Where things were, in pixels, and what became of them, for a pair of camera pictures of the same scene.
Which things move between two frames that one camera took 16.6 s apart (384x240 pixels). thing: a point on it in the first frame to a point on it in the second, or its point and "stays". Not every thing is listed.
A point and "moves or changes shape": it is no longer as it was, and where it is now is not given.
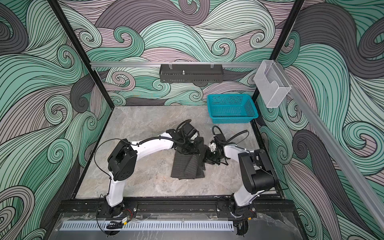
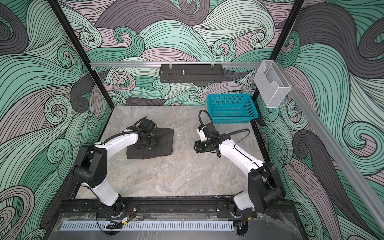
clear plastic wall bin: [272, 85] stays
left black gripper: [195, 151] to [153, 143]
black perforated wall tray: [191, 73] stays
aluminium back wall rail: [212, 64] stays
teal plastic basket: [229, 108] stays
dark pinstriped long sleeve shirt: [189, 166] moves or changes shape
